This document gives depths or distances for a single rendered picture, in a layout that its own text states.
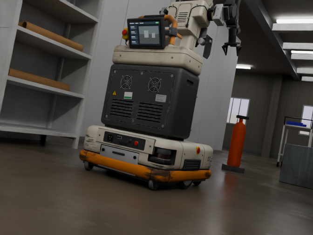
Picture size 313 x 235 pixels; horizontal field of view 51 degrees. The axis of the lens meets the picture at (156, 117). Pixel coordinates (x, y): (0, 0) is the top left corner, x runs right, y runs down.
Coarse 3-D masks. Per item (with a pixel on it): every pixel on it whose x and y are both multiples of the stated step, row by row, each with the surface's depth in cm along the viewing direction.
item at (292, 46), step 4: (284, 44) 154; (288, 44) 153; (292, 44) 152; (296, 44) 151; (300, 44) 150; (304, 44) 149; (308, 44) 148; (312, 44) 148; (284, 48) 154; (288, 48) 153; (292, 48) 152; (296, 48) 151; (300, 48) 150; (304, 48) 149; (308, 48) 148; (312, 48) 147
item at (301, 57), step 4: (292, 56) 175; (296, 56) 174; (300, 56) 173; (304, 56) 172; (308, 56) 171; (312, 56) 170; (296, 60) 176; (300, 60) 175; (304, 60) 174; (308, 60) 172; (312, 60) 171
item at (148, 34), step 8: (128, 24) 196; (136, 24) 193; (144, 24) 190; (152, 24) 187; (160, 24) 184; (128, 32) 198; (136, 32) 195; (144, 32) 191; (152, 32) 188; (160, 32) 186; (168, 32) 187; (176, 32) 187; (136, 40) 196; (144, 40) 193; (152, 40) 190; (160, 40) 187; (152, 48) 192; (160, 48) 189
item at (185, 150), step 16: (96, 128) 199; (112, 128) 200; (96, 144) 196; (160, 144) 173; (176, 144) 180; (192, 144) 199; (96, 160) 194; (112, 160) 188; (128, 160) 182; (144, 160) 176; (160, 160) 172; (176, 160) 180; (192, 160) 196; (208, 160) 217; (144, 176) 175; (160, 176) 170; (176, 176) 181; (192, 176) 198; (208, 176) 219
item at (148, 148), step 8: (104, 136) 193; (112, 136) 190; (120, 136) 187; (128, 136) 184; (136, 136) 181; (112, 144) 189; (120, 144) 186; (128, 144) 183; (136, 144) 179; (144, 144) 178; (152, 144) 174; (144, 152) 177; (152, 152) 174
